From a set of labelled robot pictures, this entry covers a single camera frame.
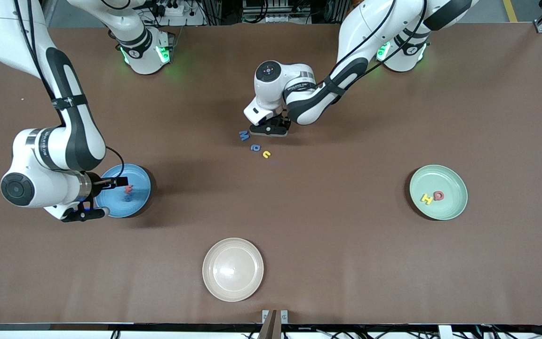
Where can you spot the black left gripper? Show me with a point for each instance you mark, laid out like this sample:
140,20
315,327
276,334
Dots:
281,122

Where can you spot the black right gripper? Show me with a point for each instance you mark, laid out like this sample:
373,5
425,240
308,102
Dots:
97,185

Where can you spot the blue small letter m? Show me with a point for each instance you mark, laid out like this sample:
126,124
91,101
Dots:
127,198

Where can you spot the blue small letter a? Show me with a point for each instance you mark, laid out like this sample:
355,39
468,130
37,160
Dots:
252,148

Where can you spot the blue capital letter M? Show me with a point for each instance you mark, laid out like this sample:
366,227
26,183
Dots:
243,135

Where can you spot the yellow capital letter H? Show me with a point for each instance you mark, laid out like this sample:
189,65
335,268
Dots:
426,198

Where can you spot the red capital letter Q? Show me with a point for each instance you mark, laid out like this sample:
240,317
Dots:
435,195

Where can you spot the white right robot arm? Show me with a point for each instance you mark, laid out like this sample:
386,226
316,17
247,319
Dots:
7,37

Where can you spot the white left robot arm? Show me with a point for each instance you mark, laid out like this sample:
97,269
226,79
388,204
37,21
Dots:
370,23

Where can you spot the blue plate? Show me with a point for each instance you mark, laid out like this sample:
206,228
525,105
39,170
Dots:
134,172

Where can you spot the black equipment rack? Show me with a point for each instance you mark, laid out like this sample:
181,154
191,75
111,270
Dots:
275,9

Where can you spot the beige plate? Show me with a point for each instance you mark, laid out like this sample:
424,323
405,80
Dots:
233,269

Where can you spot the white power strip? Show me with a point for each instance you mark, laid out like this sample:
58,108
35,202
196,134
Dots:
177,12

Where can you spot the pale green plate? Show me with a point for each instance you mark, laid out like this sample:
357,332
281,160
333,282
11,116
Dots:
452,212

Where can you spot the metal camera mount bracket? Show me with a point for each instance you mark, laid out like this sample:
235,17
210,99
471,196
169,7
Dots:
271,329

